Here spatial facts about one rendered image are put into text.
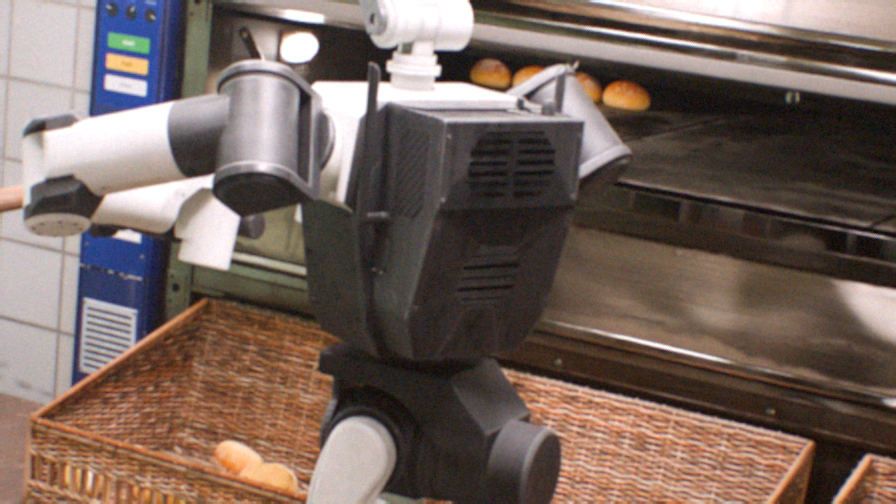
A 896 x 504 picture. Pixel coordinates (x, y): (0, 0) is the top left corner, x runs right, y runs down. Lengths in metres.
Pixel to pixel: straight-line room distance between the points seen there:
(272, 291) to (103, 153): 1.29
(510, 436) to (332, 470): 0.22
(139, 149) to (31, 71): 1.54
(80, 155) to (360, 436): 0.46
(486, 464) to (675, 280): 0.93
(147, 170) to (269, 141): 0.16
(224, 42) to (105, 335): 0.58
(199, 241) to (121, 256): 1.14
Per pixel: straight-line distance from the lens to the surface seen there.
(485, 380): 2.42
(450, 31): 2.39
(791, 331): 3.16
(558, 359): 3.32
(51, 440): 3.26
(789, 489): 3.08
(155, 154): 2.29
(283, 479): 3.36
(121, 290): 3.71
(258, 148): 2.22
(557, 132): 2.29
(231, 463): 3.45
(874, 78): 2.92
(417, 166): 2.23
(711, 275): 3.21
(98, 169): 2.32
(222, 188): 2.23
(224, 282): 3.62
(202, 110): 2.27
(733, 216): 3.16
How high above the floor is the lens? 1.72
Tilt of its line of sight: 12 degrees down
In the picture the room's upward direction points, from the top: 6 degrees clockwise
